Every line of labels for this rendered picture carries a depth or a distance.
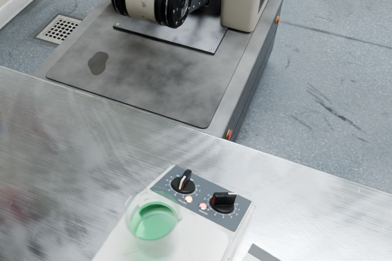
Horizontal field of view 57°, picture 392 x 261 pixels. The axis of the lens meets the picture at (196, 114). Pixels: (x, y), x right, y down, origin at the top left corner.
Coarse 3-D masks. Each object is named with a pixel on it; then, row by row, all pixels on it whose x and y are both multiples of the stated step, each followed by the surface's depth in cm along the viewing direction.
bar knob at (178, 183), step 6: (186, 174) 47; (174, 180) 48; (180, 180) 46; (186, 180) 46; (174, 186) 46; (180, 186) 46; (186, 186) 47; (192, 186) 47; (180, 192) 46; (186, 192) 46
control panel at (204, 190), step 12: (180, 168) 51; (168, 180) 48; (192, 180) 49; (204, 180) 50; (192, 192) 47; (204, 192) 47; (192, 204) 45; (240, 204) 47; (204, 216) 43; (216, 216) 44; (228, 216) 44; (240, 216) 45; (228, 228) 42
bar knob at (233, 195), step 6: (216, 192) 45; (222, 192) 45; (228, 192) 46; (234, 192) 46; (216, 198) 44; (222, 198) 45; (228, 198) 45; (234, 198) 45; (210, 204) 45; (216, 204) 45; (222, 204) 45; (228, 204) 46; (216, 210) 44; (222, 210) 44; (228, 210) 45
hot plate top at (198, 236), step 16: (192, 224) 40; (208, 224) 40; (112, 240) 39; (128, 240) 39; (192, 240) 39; (208, 240) 39; (224, 240) 39; (96, 256) 38; (112, 256) 38; (128, 256) 38; (176, 256) 38; (192, 256) 38; (208, 256) 38
